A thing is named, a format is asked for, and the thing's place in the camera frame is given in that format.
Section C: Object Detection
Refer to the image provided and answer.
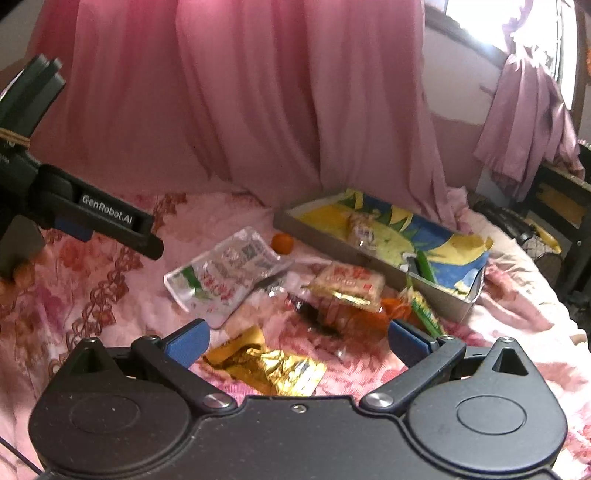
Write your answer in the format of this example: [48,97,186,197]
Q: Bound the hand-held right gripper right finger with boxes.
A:
[359,318,551,417]

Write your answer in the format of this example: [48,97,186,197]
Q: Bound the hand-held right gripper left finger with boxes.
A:
[46,318,236,419]

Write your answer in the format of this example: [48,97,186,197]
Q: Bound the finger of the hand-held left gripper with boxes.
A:
[137,212,165,260]
[53,216,95,243]

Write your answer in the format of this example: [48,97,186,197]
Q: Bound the green striped stick packet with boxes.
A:
[401,284,446,337]

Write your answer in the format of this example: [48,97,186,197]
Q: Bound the orange snack packet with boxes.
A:
[323,295,411,341]

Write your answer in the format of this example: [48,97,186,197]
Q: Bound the white and green pouch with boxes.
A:
[164,226,296,329]

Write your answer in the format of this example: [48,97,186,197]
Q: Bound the gold foil packet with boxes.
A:
[203,325,328,397]

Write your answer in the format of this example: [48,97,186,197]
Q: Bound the red and white cracker packet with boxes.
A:
[309,262,386,311]

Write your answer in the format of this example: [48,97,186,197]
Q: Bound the clear packet of dark snack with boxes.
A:
[284,288,345,337]

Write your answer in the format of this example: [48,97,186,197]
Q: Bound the grey box with colourful lining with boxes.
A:
[272,187,495,323]

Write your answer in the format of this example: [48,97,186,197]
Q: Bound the person's left hand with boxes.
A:
[0,261,37,298]

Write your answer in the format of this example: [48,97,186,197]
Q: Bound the pink floral blanket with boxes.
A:
[0,185,591,480]

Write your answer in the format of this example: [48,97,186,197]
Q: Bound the green snack packet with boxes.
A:
[413,249,438,284]

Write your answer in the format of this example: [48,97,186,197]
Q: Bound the nut bar packet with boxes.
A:
[347,211,380,250]

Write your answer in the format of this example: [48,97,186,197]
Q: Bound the patterned handbag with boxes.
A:
[475,198,564,278]

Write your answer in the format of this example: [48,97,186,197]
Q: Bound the pink curtain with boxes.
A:
[28,0,468,232]

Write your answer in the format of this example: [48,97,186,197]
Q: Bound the dark wooden desk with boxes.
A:
[522,143,591,296]

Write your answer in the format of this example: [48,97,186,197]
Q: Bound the lilac tied curtain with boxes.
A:
[473,14,587,202]

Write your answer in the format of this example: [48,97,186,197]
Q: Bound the window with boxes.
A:
[424,0,580,112]

